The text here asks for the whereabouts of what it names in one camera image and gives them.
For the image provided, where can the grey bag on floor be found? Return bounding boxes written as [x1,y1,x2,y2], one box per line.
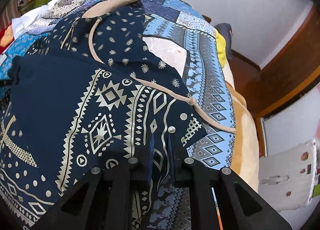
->
[214,23,233,60]

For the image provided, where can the navy patterned hooded sweatshirt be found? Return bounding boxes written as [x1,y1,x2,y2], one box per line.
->
[1,0,235,229]

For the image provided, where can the peach bed sheet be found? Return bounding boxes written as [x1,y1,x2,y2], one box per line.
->
[222,63,259,191]

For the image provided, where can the blue patchwork quilt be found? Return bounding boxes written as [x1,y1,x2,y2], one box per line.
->
[1,0,235,229]

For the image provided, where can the white pillow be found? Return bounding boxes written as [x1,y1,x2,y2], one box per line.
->
[11,5,54,39]

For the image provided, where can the white stickered cabinet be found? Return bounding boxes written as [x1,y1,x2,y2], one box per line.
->
[258,138,319,212]

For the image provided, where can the red plush toy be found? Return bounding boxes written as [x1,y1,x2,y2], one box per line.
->
[0,24,14,53]

